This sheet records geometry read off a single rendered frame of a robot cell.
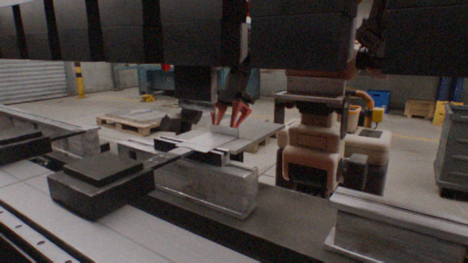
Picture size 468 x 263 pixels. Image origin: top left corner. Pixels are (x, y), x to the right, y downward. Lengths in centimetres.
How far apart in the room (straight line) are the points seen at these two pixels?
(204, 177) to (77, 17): 51
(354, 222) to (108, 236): 36
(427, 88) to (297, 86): 584
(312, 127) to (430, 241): 81
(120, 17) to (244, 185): 45
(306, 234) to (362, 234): 11
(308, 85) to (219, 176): 67
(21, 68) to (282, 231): 801
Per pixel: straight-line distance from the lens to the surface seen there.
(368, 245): 54
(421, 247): 53
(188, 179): 67
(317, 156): 121
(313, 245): 57
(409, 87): 694
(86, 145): 99
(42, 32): 103
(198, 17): 57
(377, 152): 147
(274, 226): 60
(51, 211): 50
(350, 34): 51
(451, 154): 295
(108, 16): 76
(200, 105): 63
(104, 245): 40
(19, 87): 832
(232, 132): 71
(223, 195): 62
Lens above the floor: 121
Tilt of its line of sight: 16 degrees down
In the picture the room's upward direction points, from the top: straight up
